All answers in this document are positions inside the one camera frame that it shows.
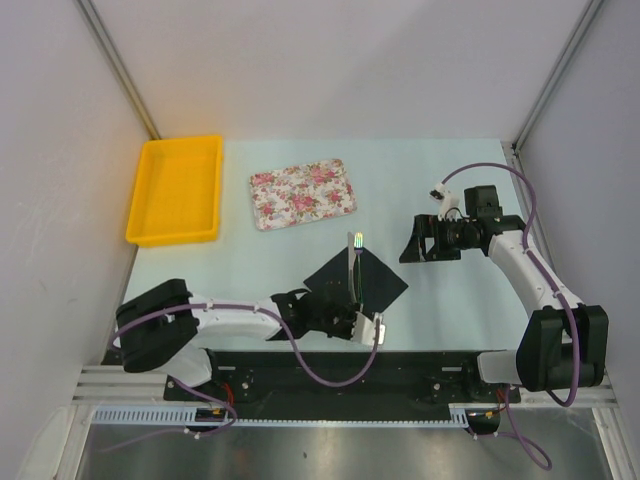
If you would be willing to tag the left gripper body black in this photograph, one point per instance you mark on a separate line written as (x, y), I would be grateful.
(340, 324)

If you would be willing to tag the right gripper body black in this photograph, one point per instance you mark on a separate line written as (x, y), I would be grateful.
(458, 236)

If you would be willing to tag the iridescent green fork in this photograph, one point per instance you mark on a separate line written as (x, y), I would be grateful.
(357, 280)

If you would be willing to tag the silver table knife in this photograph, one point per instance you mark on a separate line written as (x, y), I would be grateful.
(351, 258)

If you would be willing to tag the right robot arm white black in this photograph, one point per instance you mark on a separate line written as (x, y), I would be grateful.
(565, 340)

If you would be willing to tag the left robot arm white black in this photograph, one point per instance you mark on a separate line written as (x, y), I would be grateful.
(171, 330)

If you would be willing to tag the floral pattern tray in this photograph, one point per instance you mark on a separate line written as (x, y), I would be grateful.
(301, 194)

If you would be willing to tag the yellow plastic bin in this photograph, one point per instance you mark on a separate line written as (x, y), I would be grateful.
(177, 190)

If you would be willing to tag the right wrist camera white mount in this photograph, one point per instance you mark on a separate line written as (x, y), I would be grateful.
(448, 202)

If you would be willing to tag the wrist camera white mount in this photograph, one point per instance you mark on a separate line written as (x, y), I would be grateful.
(369, 331)
(448, 202)

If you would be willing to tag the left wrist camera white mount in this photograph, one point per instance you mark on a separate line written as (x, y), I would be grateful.
(369, 331)

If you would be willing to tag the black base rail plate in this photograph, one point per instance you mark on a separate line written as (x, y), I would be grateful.
(387, 385)

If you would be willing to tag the white slotted cable duct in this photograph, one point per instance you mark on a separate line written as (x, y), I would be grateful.
(200, 416)

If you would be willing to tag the right aluminium frame post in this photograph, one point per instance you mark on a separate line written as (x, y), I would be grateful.
(560, 68)

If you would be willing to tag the aluminium frame post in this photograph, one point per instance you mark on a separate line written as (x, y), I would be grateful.
(110, 52)
(560, 68)

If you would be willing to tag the left aluminium frame post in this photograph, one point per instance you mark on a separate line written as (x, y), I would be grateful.
(110, 52)

